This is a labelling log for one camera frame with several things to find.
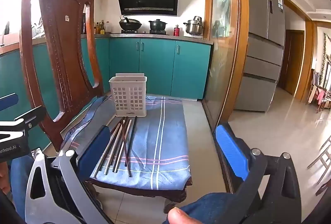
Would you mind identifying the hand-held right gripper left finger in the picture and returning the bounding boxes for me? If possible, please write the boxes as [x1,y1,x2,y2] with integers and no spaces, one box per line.
[24,125,114,224]

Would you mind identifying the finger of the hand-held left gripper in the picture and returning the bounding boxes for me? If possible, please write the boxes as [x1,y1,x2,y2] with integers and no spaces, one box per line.
[0,93,19,111]
[14,105,46,127]

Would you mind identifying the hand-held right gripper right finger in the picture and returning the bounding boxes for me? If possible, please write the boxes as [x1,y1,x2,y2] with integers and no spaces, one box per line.
[215,124,303,224]

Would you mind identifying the pile of mixed chopsticks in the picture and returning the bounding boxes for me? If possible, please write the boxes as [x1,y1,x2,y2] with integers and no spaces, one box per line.
[94,116,138,178]

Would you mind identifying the white plastic utensil basket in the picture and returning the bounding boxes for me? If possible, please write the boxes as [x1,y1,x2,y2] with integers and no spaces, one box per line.
[109,73,147,117]

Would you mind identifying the person's left hand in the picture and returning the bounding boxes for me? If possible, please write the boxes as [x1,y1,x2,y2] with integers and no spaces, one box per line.
[0,163,10,191]

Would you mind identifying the person's right hand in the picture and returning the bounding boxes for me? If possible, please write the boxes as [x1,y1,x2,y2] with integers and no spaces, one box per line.
[168,208,201,224]

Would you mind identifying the carved dark wooden chair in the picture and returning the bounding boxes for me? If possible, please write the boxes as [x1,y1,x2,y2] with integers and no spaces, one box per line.
[19,0,193,211]

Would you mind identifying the blue plaid cloth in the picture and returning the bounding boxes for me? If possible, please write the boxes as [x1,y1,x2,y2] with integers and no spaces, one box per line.
[61,95,192,191]

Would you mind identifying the white dish rack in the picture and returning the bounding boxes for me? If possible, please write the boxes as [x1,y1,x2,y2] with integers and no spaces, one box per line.
[31,17,46,38]

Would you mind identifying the light wooden stool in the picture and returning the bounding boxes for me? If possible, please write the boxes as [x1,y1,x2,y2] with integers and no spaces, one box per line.
[307,133,331,196]

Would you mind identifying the clothes on wooden rack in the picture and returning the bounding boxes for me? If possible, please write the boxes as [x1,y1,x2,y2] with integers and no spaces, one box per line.
[306,69,331,113]

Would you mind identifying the teal lower kitchen cabinets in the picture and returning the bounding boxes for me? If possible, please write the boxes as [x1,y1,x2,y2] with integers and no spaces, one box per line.
[0,38,213,152]

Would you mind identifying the wooden framed glass sliding door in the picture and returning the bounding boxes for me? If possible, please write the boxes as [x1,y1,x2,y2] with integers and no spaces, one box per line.
[202,0,249,131]

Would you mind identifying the row of condiment bottles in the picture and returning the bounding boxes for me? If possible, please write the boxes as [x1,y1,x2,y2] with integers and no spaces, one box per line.
[94,20,112,35]

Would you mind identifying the brown wooden room door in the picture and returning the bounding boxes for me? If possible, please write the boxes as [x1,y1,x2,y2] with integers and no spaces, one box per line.
[278,30,305,95]

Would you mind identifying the grey multi-door refrigerator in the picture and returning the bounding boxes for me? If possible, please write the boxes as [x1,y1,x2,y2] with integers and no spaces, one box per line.
[234,0,286,112]

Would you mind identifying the stainless steel stock pot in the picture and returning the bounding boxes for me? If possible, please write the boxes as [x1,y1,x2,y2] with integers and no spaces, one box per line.
[183,16,204,35]

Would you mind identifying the black wok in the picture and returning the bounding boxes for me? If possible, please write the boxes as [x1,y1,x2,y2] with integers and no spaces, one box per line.
[119,15,143,31]

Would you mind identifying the grey kitchen countertop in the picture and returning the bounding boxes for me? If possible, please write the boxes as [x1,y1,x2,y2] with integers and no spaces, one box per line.
[0,33,214,55]

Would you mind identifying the black gas stove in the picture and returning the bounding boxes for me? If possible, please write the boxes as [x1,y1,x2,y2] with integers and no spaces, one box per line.
[121,30,167,35]

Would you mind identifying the black lidded cooking pot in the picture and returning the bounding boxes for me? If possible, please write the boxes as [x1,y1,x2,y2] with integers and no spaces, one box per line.
[149,19,168,31]

